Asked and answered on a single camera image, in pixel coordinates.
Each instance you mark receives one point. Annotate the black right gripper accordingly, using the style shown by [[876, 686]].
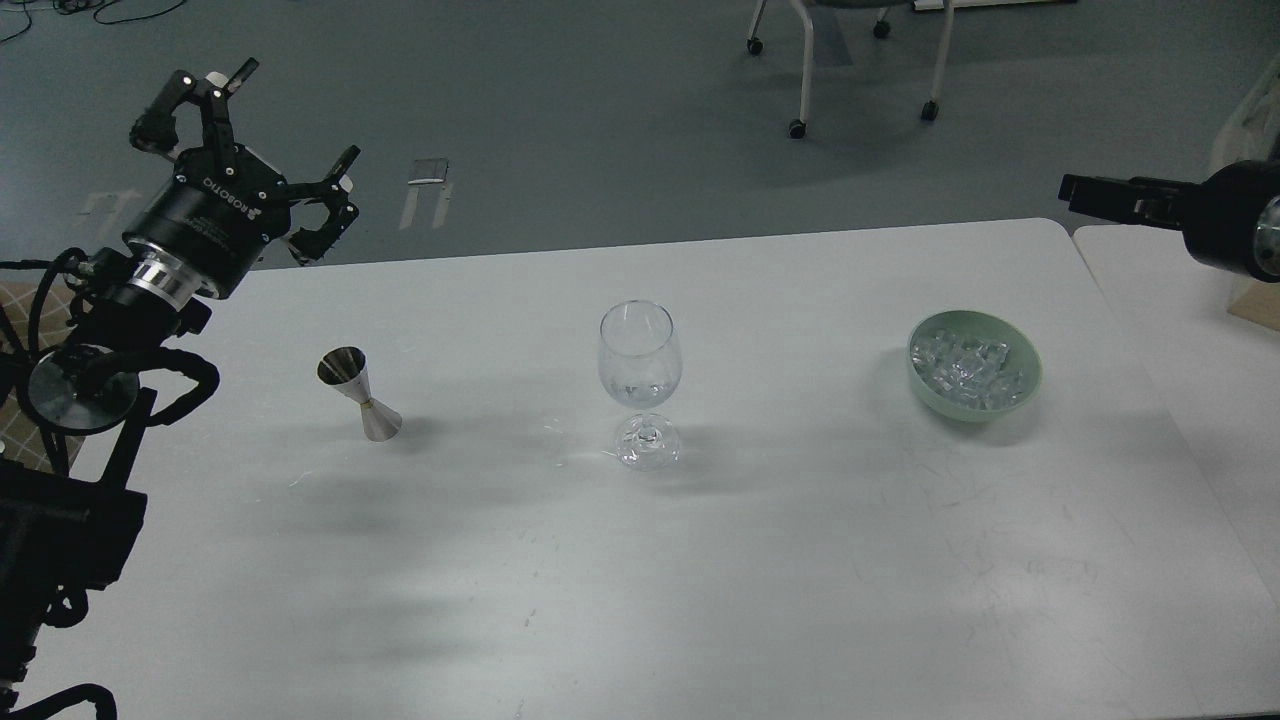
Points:
[[1232, 222]]

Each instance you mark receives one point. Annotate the white round machine base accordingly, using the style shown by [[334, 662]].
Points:
[[1251, 133]]

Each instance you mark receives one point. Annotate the pile of ice cubes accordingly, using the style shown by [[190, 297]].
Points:
[[972, 372]]

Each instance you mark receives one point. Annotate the steel cocktail jigger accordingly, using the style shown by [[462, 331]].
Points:
[[346, 370]]

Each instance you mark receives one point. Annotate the clear wine glass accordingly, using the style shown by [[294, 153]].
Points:
[[640, 364]]

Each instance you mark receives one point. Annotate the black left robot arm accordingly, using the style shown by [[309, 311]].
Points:
[[93, 369]]

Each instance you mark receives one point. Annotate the wooden block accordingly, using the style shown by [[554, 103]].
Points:
[[1255, 302]]

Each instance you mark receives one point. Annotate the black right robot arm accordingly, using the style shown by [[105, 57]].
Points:
[[1229, 221]]

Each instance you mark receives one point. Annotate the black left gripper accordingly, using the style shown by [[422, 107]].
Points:
[[210, 214]]

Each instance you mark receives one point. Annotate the green bowl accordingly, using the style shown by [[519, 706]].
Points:
[[1023, 355]]

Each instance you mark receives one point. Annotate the white rolling chair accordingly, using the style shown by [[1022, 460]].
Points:
[[825, 45]]

